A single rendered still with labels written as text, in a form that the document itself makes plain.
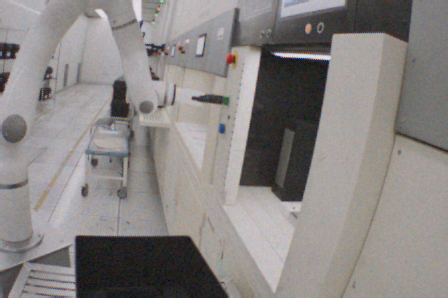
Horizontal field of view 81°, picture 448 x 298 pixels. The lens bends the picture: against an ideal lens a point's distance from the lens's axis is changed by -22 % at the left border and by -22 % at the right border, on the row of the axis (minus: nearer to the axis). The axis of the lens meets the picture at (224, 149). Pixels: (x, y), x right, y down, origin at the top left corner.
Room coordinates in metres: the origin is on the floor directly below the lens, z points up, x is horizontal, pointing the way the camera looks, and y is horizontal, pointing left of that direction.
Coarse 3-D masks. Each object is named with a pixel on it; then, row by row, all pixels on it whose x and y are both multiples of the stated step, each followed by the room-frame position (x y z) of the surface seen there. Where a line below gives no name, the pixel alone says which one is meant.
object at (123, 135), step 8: (96, 136) 3.13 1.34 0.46; (104, 136) 3.19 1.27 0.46; (112, 136) 3.24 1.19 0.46; (120, 136) 3.29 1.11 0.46; (88, 144) 2.81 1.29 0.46; (120, 144) 2.97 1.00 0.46; (88, 152) 2.63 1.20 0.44; (96, 152) 2.66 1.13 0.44; (104, 152) 2.68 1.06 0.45; (112, 152) 2.71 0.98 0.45; (120, 152) 2.73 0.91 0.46; (128, 152) 2.78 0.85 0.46; (96, 160) 3.47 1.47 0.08; (88, 168) 2.82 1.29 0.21; (88, 176) 2.65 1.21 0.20; (96, 176) 2.67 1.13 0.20; (104, 176) 2.70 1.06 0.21; (112, 176) 2.74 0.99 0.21; (120, 192) 2.74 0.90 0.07
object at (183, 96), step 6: (174, 84) 1.10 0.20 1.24; (174, 90) 1.09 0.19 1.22; (180, 90) 1.08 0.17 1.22; (186, 90) 1.09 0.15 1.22; (192, 90) 1.11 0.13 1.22; (174, 96) 1.08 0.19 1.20; (180, 96) 1.07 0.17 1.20; (186, 96) 1.08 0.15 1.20; (174, 102) 1.08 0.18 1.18; (180, 102) 1.07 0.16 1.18; (186, 102) 1.08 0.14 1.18; (192, 102) 1.08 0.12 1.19; (198, 102) 1.09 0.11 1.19
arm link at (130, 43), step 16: (112, 32) 0.97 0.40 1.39; (128, 32) 0.95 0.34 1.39; (128, 48) 0.97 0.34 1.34; (144, 48) 1.01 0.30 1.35; (128, 64) 0.97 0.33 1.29; (144, 64) 0.98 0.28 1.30; (128, 80) 0.96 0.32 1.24; (144, 80) 0.96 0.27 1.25; (144, 96) 0.97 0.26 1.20; (144, 112) 0.99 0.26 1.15
